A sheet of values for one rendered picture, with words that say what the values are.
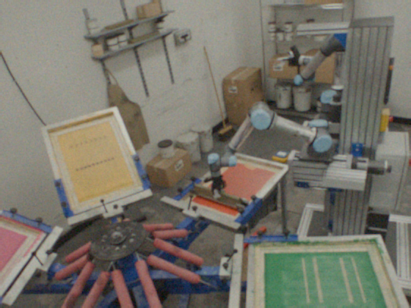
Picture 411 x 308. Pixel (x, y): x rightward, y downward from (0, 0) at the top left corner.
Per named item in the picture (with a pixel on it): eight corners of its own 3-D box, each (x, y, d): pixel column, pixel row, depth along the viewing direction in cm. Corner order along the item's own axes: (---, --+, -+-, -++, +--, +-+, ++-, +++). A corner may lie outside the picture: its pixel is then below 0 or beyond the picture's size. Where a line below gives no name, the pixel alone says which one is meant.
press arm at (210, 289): (351, 284, 191) (352, 277, 187) (354, 292, 186) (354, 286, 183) (142, 287, 208) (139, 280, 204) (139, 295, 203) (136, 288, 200)
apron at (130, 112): (147, 141, 446) (123, 59, 385) (151, 142, 442) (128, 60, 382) (117, 160, 412) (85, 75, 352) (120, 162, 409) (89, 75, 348)
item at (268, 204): (270, 203, 297) (268, 172, 278) (279, 205, 292) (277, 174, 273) (241, 236, 268) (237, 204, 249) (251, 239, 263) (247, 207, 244)
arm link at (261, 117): (332, 130, 220) (255, 100, 211) (337, 141, 208) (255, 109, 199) (323, 145, 227) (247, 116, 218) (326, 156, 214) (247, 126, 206)
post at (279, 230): (280, 224, 364) (276, 147, 309) (299, 230, 352) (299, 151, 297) (270, 237, 350) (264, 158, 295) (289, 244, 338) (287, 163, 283)
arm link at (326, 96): (317, 110, 268) (317, 93, 260) (326, 104, 275) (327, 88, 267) (330, 113, 260) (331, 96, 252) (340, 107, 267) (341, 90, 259)
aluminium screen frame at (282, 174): (232, 155, 307) (231, 152, 305) (291, 169, 277) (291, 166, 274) (175, 204, 257) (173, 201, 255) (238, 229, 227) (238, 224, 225)
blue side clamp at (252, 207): (257, 202, 249) (256, 195, 245) (263, 204, 246) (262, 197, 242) (234, 227, 230) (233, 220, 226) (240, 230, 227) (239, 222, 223)
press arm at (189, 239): (245, 182, 286) (244, 177, 282) (251, 184, 282) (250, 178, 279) (138, 289, 208) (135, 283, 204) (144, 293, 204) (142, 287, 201)
